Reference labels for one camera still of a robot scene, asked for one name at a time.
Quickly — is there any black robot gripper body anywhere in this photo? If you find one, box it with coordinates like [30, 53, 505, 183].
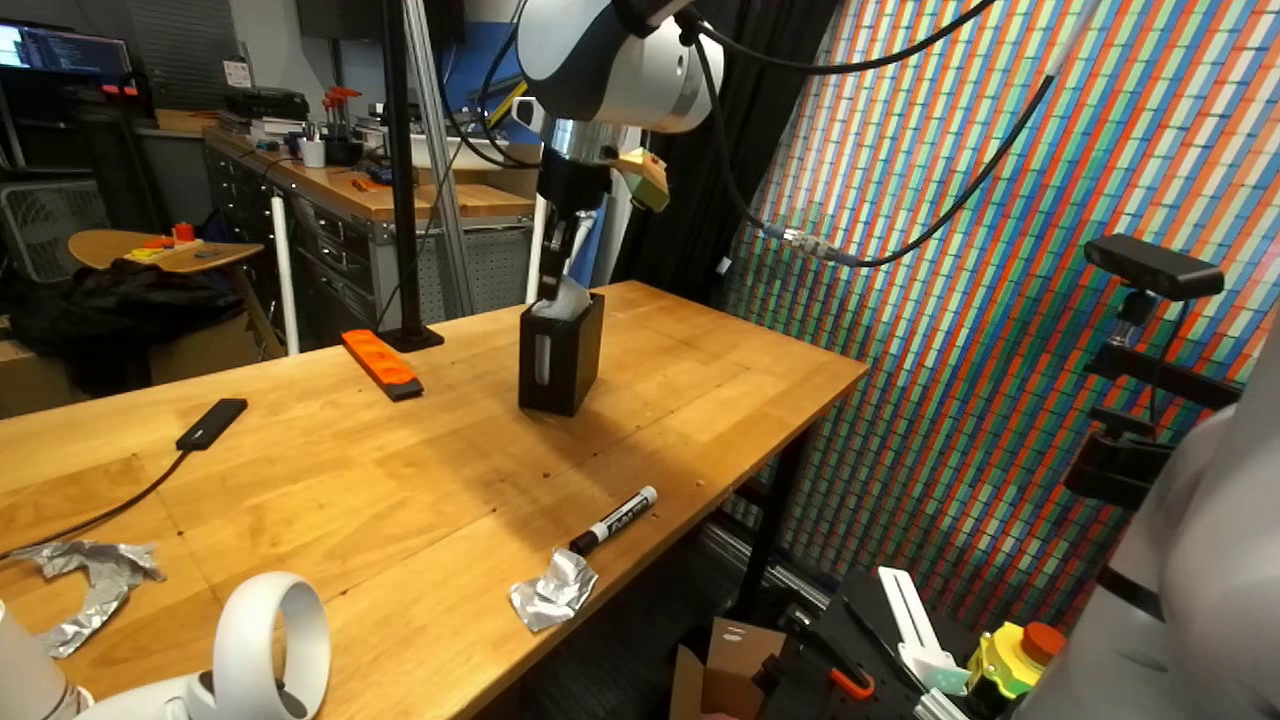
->
[536, 156, 611, 262]

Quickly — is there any black perforated box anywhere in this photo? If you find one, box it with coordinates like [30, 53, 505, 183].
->
[517, 292, 605, 417]

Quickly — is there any white towel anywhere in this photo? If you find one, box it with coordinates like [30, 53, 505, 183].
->
[531, 281, 592, 386]

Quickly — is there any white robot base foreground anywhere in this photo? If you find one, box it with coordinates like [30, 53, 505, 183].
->
[1017, 327, 1280, 720]

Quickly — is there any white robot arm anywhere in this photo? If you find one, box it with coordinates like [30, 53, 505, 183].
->
[517, 0, 725, 315]

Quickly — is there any cardboard box on floor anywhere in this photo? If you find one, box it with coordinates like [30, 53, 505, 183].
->
[668, 616, 785, 720]

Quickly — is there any black vertical pole stand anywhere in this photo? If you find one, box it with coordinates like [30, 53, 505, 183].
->
[386, 0, 442, 354]

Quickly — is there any orange and black block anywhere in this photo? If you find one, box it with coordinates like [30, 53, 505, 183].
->
[341, 327, 423, 399]

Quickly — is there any wooden workbench in background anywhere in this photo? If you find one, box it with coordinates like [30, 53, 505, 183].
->
[141, 112, 531, 347]

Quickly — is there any black and white marker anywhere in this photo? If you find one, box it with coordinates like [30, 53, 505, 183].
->
[568, 484, 660, 555]

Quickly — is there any round wooden stool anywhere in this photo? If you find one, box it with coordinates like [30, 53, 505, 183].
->
[69, 230, 257, 275]

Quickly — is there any large crumpled silver foil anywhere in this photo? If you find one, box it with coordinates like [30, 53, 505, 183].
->
[14, 541, 162, 660]

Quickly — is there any computer monitor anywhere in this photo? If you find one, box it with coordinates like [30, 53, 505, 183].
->
[0, 23, 134, 82]

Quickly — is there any yellow red emergency stop button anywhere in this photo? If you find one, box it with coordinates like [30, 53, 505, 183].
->
[967, 621, 1070, 704]

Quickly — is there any yellow-green wrist camera box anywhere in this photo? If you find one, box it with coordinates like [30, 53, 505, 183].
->
[611, 148, 673, 214]

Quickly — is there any black clamp orange handle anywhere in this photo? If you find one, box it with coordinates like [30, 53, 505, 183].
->
[789, 611, 877, 704]

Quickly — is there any black camera on tripod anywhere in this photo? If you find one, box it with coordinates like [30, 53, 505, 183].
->
[1065, 231, 1245, 510]

